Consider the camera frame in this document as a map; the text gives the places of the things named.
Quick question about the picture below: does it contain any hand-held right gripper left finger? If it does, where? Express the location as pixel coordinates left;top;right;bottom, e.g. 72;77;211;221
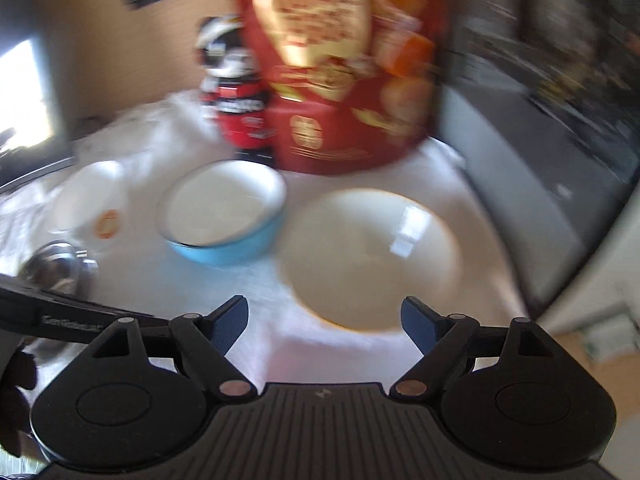
87;295;256;404

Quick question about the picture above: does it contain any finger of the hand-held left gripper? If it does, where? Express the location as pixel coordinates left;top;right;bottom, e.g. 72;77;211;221
97;305;171;335

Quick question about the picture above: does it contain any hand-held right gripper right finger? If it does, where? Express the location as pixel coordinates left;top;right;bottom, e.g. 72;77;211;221
390;295;553;404

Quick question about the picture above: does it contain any stainless steel bowl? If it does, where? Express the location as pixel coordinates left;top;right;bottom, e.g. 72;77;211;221
17;240;99;302

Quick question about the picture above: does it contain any blue bowl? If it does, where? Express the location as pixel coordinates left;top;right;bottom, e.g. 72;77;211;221
156;160;289;267

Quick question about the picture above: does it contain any white paper bowl orange print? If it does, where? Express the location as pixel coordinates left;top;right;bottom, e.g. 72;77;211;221
49;160;129;254

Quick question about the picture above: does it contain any person's left hand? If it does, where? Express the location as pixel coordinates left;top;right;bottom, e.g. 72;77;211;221
0;347;40;461

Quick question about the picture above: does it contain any white textured tablecloth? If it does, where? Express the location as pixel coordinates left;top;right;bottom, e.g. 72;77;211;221
0;92;532;397

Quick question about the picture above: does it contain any grey computer case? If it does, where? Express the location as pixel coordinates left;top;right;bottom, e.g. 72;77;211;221
439;0;640;313

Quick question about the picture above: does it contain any red drink bottle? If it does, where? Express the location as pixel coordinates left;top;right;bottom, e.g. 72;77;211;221
194;14;277;164

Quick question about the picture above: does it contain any black monitor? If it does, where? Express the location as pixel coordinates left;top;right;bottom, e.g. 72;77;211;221
0;0;77;198

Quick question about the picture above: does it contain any red snack bag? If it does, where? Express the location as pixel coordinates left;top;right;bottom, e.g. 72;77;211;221
231;0;447;177

